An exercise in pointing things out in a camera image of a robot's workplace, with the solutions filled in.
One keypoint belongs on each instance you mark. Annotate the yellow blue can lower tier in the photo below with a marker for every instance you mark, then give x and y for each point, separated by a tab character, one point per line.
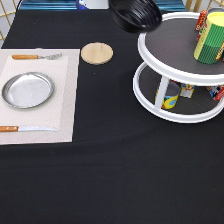
171	95

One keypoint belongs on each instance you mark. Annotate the yellow blue box lower tier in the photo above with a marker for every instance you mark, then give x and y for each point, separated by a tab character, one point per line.
187	90

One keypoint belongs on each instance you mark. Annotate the wooden handled knife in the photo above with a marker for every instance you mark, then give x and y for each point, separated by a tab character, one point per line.
25	128

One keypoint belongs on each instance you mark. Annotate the beige woven placemat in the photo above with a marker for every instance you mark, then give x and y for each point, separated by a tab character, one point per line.
57	112

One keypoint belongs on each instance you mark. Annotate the black ridged bowl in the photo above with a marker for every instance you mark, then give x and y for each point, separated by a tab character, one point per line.
136	16

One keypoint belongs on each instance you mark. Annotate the round wooden coaster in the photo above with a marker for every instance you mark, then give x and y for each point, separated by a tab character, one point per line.
96	53

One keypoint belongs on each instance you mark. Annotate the yellow green cylinder container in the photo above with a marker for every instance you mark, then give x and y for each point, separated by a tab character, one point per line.
210	46

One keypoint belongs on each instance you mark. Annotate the red box lower tier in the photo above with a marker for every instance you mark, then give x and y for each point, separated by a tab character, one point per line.
216	92

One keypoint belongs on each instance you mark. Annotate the wooden handled fork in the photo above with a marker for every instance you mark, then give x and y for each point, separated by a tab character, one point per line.
49	57

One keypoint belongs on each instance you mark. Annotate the red butter box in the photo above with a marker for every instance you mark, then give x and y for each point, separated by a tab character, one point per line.
200	20

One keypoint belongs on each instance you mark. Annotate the round silver metal plate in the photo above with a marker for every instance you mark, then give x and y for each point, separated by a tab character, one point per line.
28	90

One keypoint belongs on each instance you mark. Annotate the white two-tier lazy Susan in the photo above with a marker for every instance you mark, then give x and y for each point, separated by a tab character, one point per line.
167	54

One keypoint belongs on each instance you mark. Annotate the wooden lattice fence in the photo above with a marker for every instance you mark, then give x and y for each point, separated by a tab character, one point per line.
7	14

